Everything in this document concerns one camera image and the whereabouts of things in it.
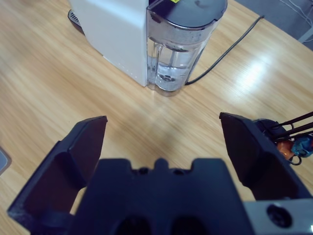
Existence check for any teal coffee capsule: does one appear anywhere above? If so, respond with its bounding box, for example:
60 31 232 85
292 136 313 158

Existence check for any clear water tank dark lid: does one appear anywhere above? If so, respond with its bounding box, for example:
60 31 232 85
146 0 228 97

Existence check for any black capsule holder with rods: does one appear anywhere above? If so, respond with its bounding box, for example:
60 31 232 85
254 112 313 166

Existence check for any orange coffee capsule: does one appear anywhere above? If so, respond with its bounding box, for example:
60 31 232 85
277 141 294 158

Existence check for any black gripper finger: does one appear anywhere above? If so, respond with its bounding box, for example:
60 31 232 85
219 112 313 201
6 116 108 231

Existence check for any grey metal post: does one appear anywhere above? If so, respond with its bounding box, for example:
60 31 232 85
302 24 313 45

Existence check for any white capsule coffee machine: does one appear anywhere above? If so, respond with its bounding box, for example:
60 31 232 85
68 0 180 88

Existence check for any black machine power cable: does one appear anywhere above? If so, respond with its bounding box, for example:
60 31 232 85
184 15 265 86

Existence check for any chrome drip tray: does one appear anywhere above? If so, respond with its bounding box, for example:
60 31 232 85
67 9 85 32

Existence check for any white floor cable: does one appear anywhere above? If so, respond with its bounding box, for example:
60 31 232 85
278 0 313 25

